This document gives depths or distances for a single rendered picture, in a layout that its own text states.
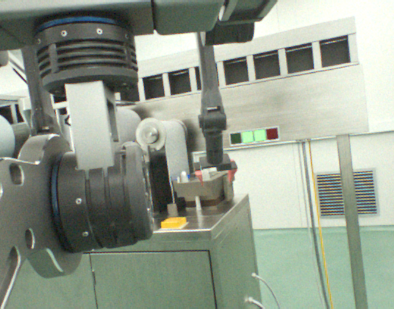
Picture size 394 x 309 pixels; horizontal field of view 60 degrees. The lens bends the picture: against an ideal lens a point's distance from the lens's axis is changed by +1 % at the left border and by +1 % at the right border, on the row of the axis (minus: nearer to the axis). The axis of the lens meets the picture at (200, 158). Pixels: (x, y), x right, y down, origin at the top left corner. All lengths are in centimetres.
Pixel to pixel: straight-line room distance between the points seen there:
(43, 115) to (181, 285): 74
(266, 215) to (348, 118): 266
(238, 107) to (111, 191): 133
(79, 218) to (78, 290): 110
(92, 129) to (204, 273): 88
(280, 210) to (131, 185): 374
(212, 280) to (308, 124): 85
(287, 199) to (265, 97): 253
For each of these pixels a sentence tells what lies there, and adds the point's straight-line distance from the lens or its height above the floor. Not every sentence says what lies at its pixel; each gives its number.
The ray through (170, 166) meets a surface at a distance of 151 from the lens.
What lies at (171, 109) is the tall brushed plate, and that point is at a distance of 184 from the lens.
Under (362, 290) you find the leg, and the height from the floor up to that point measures 34.
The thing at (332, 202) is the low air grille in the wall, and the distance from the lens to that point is 409.
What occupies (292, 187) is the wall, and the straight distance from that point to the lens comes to 408.
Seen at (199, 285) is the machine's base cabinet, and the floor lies 70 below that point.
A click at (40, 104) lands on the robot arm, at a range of 109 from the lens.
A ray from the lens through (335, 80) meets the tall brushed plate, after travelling 169.
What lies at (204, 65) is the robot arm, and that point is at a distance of 105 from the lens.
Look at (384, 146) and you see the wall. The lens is 407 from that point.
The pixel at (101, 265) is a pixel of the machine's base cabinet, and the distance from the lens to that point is 144.
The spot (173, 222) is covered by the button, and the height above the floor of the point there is 92.
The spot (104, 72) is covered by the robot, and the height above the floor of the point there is 130.
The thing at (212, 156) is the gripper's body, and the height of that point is 114.
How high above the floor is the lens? 120
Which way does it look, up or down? 3 degrees down
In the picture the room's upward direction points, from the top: 7 degrees counter-clockwise
